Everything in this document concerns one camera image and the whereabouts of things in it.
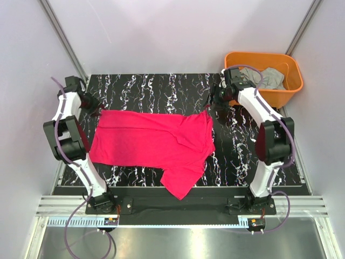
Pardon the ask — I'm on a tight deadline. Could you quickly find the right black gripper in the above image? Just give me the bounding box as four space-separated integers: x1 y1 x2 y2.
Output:
203 83 232 112

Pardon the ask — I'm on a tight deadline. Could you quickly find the pink t shirt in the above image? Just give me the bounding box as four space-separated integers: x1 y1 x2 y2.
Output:
89 110 215 200

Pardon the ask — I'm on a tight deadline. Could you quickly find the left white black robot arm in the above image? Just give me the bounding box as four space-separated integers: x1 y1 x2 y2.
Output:
43 91 116 214

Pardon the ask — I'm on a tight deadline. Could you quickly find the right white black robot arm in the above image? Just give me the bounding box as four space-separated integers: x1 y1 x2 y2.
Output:
204 79 295 215

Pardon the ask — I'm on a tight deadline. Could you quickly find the grey t shirt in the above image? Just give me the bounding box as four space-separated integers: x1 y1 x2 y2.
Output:
240 67 285 90

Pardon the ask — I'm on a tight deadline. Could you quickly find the orange plastic basket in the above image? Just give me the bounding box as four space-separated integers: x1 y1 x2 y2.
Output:
224 51 303 108

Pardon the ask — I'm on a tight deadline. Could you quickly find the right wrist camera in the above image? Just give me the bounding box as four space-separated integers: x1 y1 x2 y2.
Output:
221 66 243 87

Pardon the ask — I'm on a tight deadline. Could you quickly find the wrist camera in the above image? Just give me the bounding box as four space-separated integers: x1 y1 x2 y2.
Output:
64 76 86 92
221 66 243 87

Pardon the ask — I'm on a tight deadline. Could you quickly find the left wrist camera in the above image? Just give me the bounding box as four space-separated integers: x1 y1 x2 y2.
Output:
64 76 86 92

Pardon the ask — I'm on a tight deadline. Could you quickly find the slotted white cable duct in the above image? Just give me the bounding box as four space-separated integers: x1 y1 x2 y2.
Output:
47 216 266 229

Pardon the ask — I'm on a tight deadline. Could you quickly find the left aluminium frame post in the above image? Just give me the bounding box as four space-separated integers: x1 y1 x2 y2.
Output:
38 0 88 81

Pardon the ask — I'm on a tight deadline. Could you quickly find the aluminium frame post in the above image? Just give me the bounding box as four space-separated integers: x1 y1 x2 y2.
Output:
38 0 88 81
285 0 323 56

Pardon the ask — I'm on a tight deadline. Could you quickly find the right aluminium frame post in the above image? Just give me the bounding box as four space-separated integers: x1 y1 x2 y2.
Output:
285 0 323 56

